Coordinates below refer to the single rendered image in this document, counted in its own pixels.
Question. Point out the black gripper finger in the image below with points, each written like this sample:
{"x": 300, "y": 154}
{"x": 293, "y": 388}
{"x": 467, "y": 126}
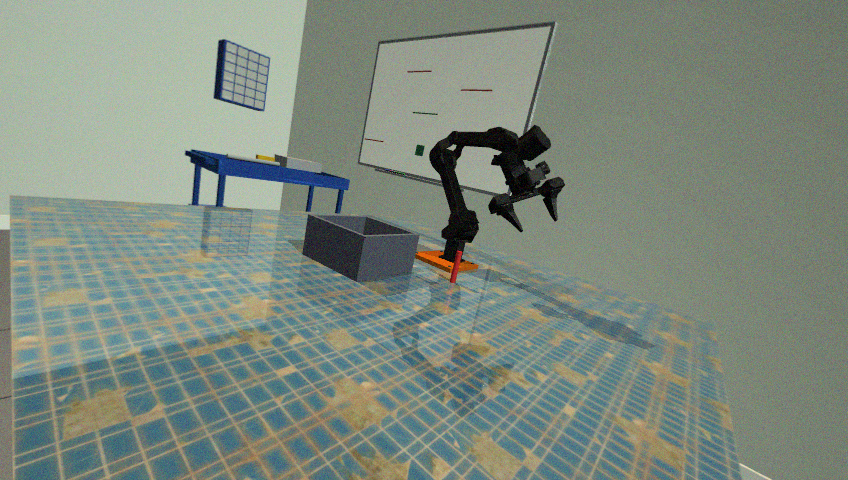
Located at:
{"x": 550, "y": 202}
{"x": 507, "y": 211}

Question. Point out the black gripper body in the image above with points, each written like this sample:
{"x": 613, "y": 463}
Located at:
{"x": 503, "y": 199}

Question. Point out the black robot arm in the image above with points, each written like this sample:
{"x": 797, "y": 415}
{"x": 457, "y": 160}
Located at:
{"x": 463, "y": 223}

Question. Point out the dark red peg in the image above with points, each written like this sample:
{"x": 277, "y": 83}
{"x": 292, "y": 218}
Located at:
{"x": 455, "y": 266}

